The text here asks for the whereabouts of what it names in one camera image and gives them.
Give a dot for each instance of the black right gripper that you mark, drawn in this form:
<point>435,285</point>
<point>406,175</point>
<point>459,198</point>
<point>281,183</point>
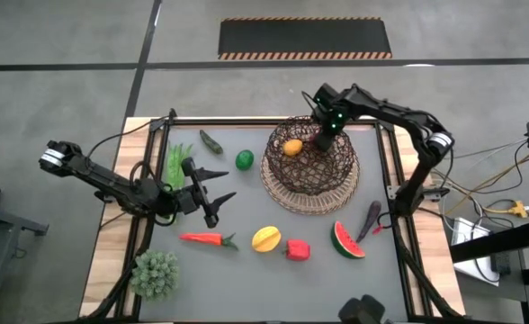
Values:
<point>329,112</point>

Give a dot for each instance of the orange toy carrot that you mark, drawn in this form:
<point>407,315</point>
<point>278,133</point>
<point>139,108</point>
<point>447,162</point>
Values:
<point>201,238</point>

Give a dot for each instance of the yellow power plug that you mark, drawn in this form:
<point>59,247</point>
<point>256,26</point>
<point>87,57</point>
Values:
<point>518,209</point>

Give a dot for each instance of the green bushy toy plant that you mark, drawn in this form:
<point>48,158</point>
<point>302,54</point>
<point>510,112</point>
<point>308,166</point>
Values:
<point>154,275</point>

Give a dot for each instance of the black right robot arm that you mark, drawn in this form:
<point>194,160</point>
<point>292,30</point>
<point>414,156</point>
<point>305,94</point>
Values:
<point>408,114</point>

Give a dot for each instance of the toy watermelon slice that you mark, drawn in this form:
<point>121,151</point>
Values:
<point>346,243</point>

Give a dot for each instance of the black hazard-striped floor mat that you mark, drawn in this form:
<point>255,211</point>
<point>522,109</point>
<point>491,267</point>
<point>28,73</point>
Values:
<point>305,38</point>

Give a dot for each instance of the black table frame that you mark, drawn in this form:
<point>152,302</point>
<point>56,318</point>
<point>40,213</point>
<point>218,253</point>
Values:
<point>228,121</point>

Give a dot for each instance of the yellow-orange toy lemon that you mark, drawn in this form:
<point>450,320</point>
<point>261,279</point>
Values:
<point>293,147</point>

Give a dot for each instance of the red toy bell pepper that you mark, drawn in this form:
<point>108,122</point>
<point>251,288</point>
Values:
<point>298,250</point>

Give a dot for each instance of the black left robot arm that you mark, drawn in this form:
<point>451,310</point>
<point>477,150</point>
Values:
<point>107,180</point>

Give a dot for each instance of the green toy avocado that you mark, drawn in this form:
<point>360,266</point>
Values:
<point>244,160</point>

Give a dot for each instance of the round woven placemat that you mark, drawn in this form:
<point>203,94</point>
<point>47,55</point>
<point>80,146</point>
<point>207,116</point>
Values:
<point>309,204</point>

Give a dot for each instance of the purple toy eggplant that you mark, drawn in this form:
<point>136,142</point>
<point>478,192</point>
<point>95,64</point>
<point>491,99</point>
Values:
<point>370,216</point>

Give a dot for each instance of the white box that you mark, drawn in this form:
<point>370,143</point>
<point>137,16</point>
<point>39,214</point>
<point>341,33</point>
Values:
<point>467,234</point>

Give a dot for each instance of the yellow toy starfruit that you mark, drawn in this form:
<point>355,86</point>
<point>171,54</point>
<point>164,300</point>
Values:
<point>266,239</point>

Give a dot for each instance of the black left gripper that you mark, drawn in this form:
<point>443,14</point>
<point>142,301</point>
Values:
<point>190,200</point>

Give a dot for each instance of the green toy bean bunch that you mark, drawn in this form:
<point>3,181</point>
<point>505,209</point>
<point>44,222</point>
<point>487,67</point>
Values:
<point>176,166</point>

